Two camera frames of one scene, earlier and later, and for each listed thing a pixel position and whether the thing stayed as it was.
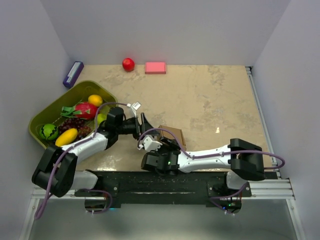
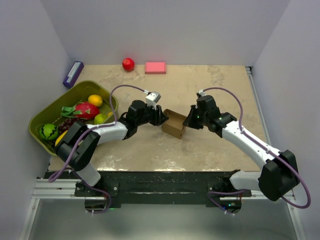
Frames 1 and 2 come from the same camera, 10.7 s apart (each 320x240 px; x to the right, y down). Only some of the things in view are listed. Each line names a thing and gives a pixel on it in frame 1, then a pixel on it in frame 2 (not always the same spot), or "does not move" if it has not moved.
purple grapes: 82,130 does not move
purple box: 73,74 does not move
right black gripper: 173,145 to 189,121
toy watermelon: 48,131 does not move
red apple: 128,64 does not move
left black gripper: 145,126 to 159,117
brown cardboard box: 177,132 to 174,125
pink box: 155,68 does not move
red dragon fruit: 87,110 does not move
